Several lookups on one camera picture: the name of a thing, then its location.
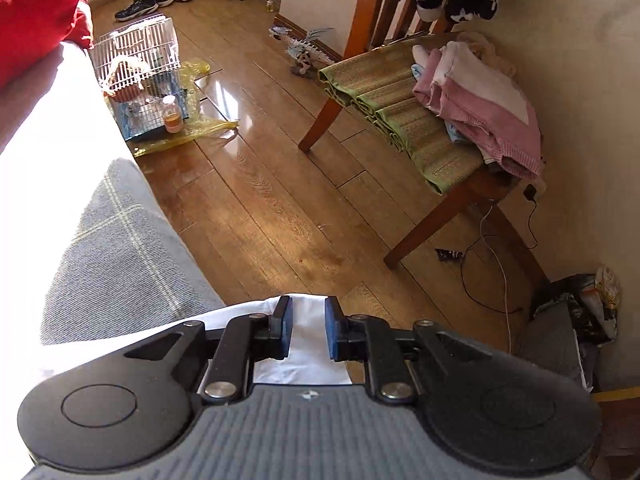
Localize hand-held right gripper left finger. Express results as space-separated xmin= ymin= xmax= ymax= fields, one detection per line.
xmin=122 ymin=295 xmax=294 ymax=405

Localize grey box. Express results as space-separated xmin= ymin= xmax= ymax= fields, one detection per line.
xmin=515 ymin=305 xmax=596 ymax=391

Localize yellow plastic sheet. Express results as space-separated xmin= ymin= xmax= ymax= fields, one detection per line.
xmin=102 ymin=60 xmax=241 ymax=157

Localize red quilt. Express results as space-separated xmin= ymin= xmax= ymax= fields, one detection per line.
xmin=0 ymin=0 xmax=95 ymax=86

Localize grey toy dragon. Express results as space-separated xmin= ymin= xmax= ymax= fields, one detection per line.
xmin=269 ymin=25 xmax=337 ymax=78

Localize black plastic bag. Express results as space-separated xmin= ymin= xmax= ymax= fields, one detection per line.
xmin=530 ymin=274 xmax=618 ymax=346

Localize green woven mat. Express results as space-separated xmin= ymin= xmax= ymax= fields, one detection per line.
xmin=318 ymin=35 xmax=488 ymax=196

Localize green plaid bed sheet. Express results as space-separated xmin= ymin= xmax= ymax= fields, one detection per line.
xmin=0 ymin=40 xmax=228 ymax=466

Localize wire pet cage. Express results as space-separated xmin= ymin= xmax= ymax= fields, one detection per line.
xmin=90 ymin=16 xmax=190 ymax=142

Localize clear bottle orange contents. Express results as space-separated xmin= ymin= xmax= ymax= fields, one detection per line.
xmin=162 ymin=95 xmax=185 ymax=134

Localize black floor cable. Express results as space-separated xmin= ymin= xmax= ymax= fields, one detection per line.
xmin=460 ymin=240 xmax=523 ymax=313

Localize printed snack packet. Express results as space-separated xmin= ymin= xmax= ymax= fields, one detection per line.
xmin=594 ymin=266 xmax=623 ymax=323

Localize black charger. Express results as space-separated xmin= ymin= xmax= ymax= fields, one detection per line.
xmin=522 ymin=184 xmax=540 ymax=250

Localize white t-shirt with girl print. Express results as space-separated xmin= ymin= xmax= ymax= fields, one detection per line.
xmin=190 ymin=294 xmax=353 ymax=387

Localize pink folded clothes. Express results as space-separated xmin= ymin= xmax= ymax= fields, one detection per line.
xmin=411 ymin=30 xmax=543 ymax=183

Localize white cable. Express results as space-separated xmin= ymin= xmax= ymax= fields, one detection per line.
xmin=480 ymin=200 xmax=513 ymax=356

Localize wooden chair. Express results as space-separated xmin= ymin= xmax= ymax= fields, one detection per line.
xmin=298 ymin=0 xmax=523 ymax=269

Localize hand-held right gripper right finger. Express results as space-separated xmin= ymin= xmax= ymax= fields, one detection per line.
xmin=324 ymin=296 xmax=496 ymax=405

